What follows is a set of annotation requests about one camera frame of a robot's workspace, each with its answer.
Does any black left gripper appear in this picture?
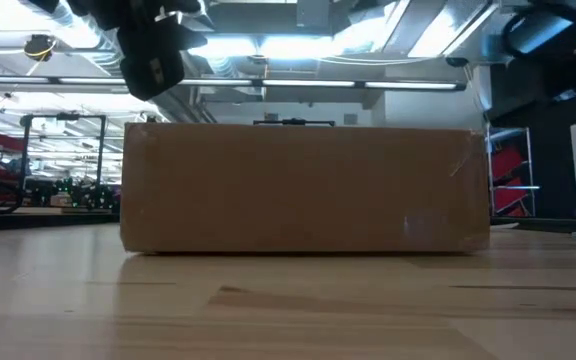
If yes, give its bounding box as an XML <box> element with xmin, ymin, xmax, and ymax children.
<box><xmin>67</xmin><ymin>0</ymin><xmax>209</xmax><ymax>51</ymax></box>

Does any taped brown cardboard box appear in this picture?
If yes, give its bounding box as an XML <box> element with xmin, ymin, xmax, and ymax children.
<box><xmin>119</xmin><ymin>122</ymin><xmax>492</xmax><ymax>255</ymax></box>

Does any long LED light bar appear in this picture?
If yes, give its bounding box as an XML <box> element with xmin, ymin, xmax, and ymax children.
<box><xmin>0</xmin><ymin>74</ymin><xmax>468</xmax><ymax>93</ymax></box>

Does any metal rack with red bins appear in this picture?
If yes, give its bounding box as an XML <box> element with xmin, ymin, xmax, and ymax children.
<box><xmin>485</xmin><ymin>127</ymin><xmax>541</xmax><ymax>219</ymax></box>

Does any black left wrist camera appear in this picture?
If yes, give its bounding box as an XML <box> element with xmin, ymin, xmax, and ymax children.
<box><xmin>116</xmin><ymin>22</ymin><xmax>188</xmax><ymax>102</ymax></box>

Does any silver ventilation duct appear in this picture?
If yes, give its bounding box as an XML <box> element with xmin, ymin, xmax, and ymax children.
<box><xmin>17</xmin><ymin>0</ymin><xmax>134</xmax><ymax>76</ymax></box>

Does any black yellow cord reel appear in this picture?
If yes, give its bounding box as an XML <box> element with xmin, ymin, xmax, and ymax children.
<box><xmin>22</xmin><ymin>33</ymin><xmax>58</xmax><ymax>64</ymax></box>

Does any distant black station frame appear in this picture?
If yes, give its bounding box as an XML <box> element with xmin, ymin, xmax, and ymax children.
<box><xmin>252</xmin><ymin>118</ymin><xmax>337</xmax><ymax>127</ymax></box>
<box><xmin>20</xmin><ymin>113</ymin><xmax>108</xmax><ymax>201</ymax></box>

